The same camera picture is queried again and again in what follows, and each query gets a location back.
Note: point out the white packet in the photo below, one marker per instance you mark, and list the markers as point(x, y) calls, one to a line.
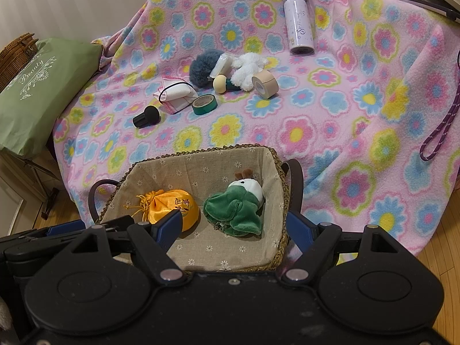
point(221, 65)

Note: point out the black makeup brush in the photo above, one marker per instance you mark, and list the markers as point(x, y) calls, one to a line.
point(145, 116)

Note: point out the blue-grey fluffy scrunchie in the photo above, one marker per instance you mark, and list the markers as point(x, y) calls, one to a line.
point(201, 70)

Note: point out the woven basket with fabric lining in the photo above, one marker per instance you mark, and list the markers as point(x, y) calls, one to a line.
point(222, 161)

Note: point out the green tape roll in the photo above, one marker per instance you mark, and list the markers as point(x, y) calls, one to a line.
point(201, 111)

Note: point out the green frog plush toy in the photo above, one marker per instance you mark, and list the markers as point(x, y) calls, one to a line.
point(230, 208)

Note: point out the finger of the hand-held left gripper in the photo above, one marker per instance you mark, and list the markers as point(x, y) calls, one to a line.
point(66, 226)

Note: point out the beige tape roll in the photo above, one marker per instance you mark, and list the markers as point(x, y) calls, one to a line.
point(269, 86)

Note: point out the brown wicker basket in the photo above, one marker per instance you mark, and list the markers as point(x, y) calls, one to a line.
point(18, 52)

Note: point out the mushroom-shaped makeup sponge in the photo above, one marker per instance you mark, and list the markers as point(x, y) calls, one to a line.
point(220, 83)

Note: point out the floral pink fleece blanket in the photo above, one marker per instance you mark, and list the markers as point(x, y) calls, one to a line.
point(287, 133)

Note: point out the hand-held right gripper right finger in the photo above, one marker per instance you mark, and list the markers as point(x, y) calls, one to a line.
point(300, 230)

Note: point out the white fluffy plush toy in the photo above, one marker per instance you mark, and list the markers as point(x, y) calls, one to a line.
point(246, 68)

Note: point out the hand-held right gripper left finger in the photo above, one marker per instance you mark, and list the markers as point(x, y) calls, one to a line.
point(171, 228)

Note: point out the green bag with white print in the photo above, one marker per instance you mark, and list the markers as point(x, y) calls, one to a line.
point(43, 97)

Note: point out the lavender water bottle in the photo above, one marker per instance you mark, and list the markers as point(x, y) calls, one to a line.
point(298, 21)

